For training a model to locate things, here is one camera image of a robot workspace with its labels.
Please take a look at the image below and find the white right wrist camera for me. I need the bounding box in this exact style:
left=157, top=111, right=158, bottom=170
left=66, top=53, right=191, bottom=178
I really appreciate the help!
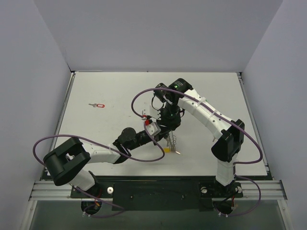
left=141, top=105, right=161, bottom=120

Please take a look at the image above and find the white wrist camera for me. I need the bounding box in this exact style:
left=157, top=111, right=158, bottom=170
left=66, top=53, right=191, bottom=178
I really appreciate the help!
left=141, top=105, right=161, bottom=120
left=144, top=119, right=161, bottom=137

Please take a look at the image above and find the yellow tag key on disc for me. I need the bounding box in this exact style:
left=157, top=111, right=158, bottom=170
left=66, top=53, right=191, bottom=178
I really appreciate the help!
left=164, top=148, right=181, bottom=155

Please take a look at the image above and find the red tag key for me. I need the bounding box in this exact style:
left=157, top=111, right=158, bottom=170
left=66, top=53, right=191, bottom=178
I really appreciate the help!
left=89, top=103, right=105, bottom=108

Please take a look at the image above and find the aluminium frame rail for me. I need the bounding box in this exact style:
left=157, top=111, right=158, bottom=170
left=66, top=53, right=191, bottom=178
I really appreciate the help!
left=29, top=180, right=287, bottom=201

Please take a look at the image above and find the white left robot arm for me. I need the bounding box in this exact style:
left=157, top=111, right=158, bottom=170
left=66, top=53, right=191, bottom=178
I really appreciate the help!
left=43, top=125, right=171, bottom=197

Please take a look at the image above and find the steel keyring disc with rings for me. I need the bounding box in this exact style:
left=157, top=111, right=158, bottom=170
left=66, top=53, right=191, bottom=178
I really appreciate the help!
left=166, top=138, right=177, bottom=151

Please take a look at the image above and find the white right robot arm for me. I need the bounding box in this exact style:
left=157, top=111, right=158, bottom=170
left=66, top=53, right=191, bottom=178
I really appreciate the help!
left=153, top=78, right=245, bottom=196

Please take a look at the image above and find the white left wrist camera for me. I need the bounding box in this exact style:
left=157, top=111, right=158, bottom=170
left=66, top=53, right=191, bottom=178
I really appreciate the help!
left=144, top=119, right=161, bottom=137

